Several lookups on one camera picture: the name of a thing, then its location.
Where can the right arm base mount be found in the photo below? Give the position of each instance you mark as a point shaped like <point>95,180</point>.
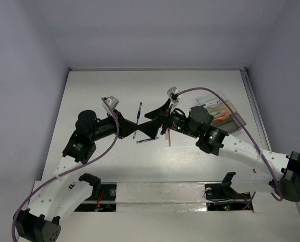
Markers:
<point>221,191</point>

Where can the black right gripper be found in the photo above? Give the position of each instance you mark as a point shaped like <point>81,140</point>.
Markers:
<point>151,127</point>

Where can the white marker blue cap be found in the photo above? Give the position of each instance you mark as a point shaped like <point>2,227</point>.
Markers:
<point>211,103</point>

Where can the blue ink refill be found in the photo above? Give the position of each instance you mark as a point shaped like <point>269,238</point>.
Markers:
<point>146,140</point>

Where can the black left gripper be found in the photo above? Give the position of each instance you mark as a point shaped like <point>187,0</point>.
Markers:
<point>126,126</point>

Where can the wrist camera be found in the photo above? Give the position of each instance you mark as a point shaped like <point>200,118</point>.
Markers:
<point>110,103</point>
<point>173,95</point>

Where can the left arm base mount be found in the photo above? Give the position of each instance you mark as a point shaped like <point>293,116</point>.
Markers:
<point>105,191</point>

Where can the stationery organizer box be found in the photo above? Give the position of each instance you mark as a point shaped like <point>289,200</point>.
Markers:
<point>223,118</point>

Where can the blue ballpoint pen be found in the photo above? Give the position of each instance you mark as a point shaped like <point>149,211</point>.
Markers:
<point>137,118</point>

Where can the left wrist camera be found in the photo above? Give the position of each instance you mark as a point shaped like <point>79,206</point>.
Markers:
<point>110,103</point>

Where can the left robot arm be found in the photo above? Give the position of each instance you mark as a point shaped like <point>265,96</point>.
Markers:
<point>41,215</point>

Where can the red gel pen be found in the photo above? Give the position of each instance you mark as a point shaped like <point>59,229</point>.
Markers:
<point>168,137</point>

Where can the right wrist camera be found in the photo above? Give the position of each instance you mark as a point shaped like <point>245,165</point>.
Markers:
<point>173,95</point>

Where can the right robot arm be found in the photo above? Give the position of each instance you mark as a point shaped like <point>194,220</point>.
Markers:
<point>274,172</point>

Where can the orange highlighter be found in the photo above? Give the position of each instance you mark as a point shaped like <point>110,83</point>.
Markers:
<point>221,115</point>

